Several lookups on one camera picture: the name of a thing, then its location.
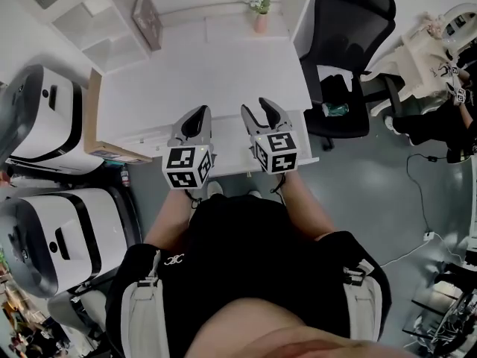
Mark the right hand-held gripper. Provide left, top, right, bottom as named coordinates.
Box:
left=240, top=97, right=301, bottom=177

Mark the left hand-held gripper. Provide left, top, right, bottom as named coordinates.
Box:
left=162, top=104, right=217, bottom=192

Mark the person's left forearm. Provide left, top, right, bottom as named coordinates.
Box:
left=143, top=189, right=198, bottom=246

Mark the person's right forearm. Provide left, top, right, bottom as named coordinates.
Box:
left=277, top=169, right=336, bottom=241

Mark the white desk with wooden side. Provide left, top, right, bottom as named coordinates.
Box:
left=84, top=24, right=314, bottom=166

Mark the green can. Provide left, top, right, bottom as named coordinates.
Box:
left=322, top=102, right=350, bottom=118

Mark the grey-brown patterned box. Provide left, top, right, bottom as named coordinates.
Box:
left=132, top=0, right=164, bottom=51

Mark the pink vase with white flowers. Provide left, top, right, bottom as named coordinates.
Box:
left=241, top=0, right=272, bottom=34

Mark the black mesh office chair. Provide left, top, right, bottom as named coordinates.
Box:
left=299, top=0, right=403, bottom=151

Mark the person's black clothed torso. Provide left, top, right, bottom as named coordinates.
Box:
left=105, top=193, right=392, bottom=358

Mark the white shelf unit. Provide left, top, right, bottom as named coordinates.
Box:
left=14, top=0, right=316, bottom=75

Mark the white and black machine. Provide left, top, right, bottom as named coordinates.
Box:
left=0, top=63, right=106, bottom=175
left=0, top=187, right=130, bottom=300

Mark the pink flower bunch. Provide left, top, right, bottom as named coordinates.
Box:
left=420, top=11, right=446, bottom=37

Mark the oval white-framed mirror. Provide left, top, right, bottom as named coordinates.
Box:
left=441, top=1, right=477, bottom=51

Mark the black wrist strap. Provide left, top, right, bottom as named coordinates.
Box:
left=185, top=189, right=203, bottom=211
left=270, top=173, right=288, bottom=196

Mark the black floor cable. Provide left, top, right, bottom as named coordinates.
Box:
left=405, top=152, right=448, bottom=234

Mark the white floor cable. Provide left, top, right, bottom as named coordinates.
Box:
left=379, top=233, right=470, bottom=269

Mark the white harness strap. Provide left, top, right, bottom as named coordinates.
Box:
left=341, top=258, right=384, bottom=345
left=119, top=251, right=167, bottom=358

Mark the black frame glass table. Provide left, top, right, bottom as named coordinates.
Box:
left=402, top=259, right=477, bottom=350

